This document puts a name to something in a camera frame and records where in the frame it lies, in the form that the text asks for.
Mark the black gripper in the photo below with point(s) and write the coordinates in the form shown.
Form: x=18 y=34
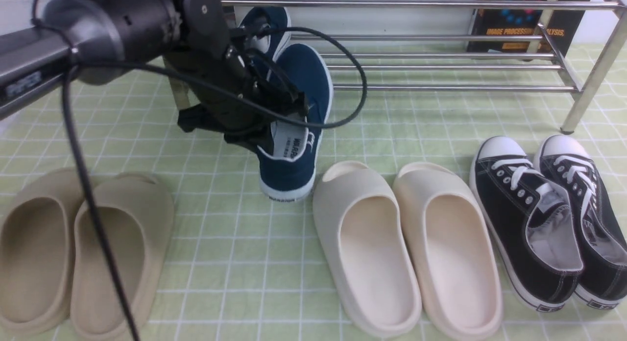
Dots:
x=253 y=83

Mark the navy canvas shoe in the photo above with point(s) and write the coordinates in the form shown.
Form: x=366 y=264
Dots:
x=268 y=17
x=288 y=159

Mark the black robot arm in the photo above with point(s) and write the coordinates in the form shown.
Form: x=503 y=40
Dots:
x=97 y=41

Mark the metal shoe rack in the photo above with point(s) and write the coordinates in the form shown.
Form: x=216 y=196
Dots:
x=582 y=94

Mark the tan slipper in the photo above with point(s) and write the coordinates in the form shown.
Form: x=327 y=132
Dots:
x=37 y=253
x=137 y=214

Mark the cream slipper left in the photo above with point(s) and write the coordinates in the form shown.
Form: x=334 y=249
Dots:
x=357 y=220

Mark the cream slipper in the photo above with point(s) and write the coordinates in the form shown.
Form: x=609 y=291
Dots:
x=451 y=251
x=357 y=220

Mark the tan slipper far left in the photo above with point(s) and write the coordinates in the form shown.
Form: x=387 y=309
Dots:
x=37 y=253

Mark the black image processing book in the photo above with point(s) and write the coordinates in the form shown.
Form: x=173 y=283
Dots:
x=562 y=26

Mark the cream slipper right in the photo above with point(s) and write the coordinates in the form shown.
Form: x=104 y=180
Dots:
x=451 y=251

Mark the black canvas sneaker left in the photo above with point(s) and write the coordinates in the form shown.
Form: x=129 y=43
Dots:
x=531 y=221

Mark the black canvas sneaker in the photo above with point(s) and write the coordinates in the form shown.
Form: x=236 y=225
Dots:
x=531 y=221
x=603 y=283

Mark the black canvas sneaker right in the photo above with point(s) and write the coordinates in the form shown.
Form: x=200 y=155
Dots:
x=603 y=283

